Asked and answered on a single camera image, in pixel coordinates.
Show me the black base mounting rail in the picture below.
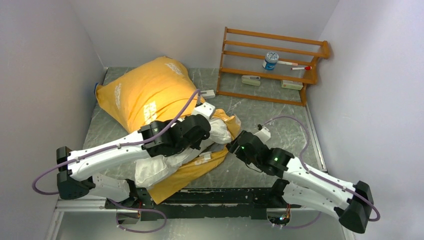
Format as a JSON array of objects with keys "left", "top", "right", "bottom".
[{"left": 121, "top": 187, "right": 288, "bottom": 221}]

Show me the orange wooden shelf rack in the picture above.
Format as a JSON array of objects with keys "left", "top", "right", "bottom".
[{"left": 215, "top": 27, "right": 332, "bottom": 107}]

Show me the white green rectangular device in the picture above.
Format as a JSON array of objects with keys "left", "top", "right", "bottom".
[{"left": 241, "top": 75, "right": 261, "bottom": 87}]

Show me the blue white jar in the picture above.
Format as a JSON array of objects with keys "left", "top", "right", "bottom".
[{"left": 262, "top": 51, "right": 279, "bottom": 71}]

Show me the white red marker pen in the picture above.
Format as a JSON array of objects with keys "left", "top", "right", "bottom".
[{"left": 291, "top": 66, "right": 313, "bottom": 71}]

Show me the aluminium frame rail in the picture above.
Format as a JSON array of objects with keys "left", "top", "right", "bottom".
[{"left": 54, "top": 195, "right": 347, "bottom": 213}]

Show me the white box under shelf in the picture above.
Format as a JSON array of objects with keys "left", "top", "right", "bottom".
[{"left": 281, "top": 80, "right": 303, "bottom": 91}]

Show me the white pen on shelf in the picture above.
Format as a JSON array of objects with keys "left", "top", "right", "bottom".
[{"left": 277, "top": 60, "right": 298, "bottom": 66}]

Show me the white pillow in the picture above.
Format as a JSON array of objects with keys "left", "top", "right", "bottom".
[{"left": 134, "top": 115, "right": 241, "bottom": 189}]

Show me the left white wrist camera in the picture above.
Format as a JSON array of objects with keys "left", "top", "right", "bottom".
[{"left": 191, "top": 102, "right": 216, "bottom": 121}]

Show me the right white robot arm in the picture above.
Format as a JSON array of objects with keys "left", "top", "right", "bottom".
[{"left": 226, "top": 130, "right": 374, "bottom": 234}]

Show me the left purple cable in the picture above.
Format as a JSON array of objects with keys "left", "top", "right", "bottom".
[{"left": 31, "top": 88, "right": 202, "bottom": 234}]

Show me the blue orange cartoon pillowcase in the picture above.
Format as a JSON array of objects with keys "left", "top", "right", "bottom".
[{"left": 94, "top": 56, "right": 233, "bottom": 204}]

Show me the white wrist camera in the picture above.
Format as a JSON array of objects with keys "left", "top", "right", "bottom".
[
  {"left": 254, "top": 125, "right": 271, "bottom": 144},
  {"left": 191, "top": 102, "right": 216, "bottom": 121}
]

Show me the small white remote device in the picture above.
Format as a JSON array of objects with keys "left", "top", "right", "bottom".
[{"left": 200, "top": 90, "right": 216, "bottom": 100}]

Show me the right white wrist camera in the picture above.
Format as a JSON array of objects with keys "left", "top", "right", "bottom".
[{"left": 254, "top": 125, "right": 271, "bottom": 144}]

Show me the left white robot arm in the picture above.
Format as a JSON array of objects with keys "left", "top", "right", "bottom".
[{"left": 56, "top": 114, "right": 211, "bottom": 208}]

